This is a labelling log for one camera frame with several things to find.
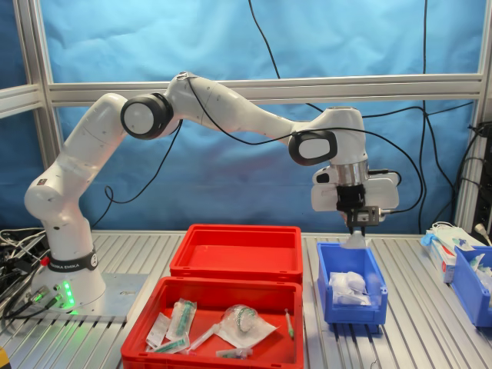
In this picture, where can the black equipment rack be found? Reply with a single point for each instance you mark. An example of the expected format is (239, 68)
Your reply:
(485, 173)

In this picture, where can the long clear syringe packet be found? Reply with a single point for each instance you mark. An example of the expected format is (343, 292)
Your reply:
(203, 336)

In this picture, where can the small green orange packet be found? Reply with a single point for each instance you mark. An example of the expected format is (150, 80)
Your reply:
(232, 353)

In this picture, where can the blue face masks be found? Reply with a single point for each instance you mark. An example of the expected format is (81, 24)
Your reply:
(446, 234)

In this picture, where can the coiled tubing packet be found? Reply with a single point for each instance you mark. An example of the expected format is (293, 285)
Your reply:
(246, 324)

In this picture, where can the white face mask box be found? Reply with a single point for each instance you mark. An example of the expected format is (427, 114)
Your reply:
(442, 261)

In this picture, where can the green capped needle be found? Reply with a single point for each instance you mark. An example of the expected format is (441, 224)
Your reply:
(290, 324)

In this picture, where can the blue cloth backdrop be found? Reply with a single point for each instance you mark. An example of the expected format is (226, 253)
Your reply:
(346, 38)

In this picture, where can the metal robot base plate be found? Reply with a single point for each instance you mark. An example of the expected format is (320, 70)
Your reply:
(123, 292)

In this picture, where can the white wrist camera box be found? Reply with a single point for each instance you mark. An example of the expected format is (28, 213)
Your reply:
(382, 180)

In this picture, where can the white bandage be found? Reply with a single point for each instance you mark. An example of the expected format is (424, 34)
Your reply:
(355, 242)

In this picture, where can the aluminium profile frame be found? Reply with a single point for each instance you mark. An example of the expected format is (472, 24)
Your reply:
(423, 88)

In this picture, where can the labelled bandage packet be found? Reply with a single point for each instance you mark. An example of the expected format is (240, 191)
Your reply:
(355, 299)

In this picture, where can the white labelled flat packet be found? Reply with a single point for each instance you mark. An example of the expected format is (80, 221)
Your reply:
(157, 328)

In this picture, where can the clear medical packets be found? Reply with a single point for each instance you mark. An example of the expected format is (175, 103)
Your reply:
(482, 273)

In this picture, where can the crumpled clear wrapped bandage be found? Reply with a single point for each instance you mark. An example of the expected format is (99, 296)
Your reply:
(348, 280)

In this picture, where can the slim green syringe packet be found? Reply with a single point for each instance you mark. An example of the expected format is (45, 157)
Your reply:
(171, 346)

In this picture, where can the blue plastic storage bin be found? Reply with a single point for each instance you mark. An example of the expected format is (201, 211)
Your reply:
(346, 313)
(471, 303)

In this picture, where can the black bracket with small camera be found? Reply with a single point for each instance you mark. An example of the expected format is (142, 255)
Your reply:
(361, 215)

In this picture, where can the red plastic crate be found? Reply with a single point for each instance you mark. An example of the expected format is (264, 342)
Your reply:
(138, 357)
(269, 269)

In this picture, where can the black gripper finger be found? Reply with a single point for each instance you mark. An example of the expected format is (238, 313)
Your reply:
(351, 230)
(363, 230)

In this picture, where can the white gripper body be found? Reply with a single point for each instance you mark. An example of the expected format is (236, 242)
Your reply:
(324, 198)

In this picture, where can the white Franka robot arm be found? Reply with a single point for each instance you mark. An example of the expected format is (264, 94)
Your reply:
(230, 111)

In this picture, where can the large green syringe packet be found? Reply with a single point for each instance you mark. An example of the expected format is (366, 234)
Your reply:
(182, 317)

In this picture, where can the yellow emergency stop button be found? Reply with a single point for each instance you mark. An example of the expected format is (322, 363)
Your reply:
(4, 357)

